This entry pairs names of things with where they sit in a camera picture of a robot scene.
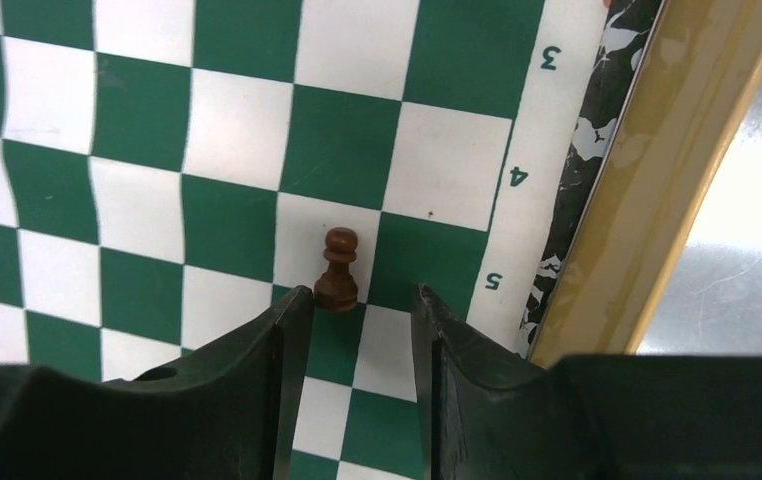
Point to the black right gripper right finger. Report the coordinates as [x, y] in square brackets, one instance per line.
[486, 413]

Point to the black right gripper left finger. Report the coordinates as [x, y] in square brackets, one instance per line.
[228, 410]

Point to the brown chess piece fourteenth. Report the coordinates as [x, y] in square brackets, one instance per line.
[336, 290]

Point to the green white chess board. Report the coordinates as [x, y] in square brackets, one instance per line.
[168, 169]

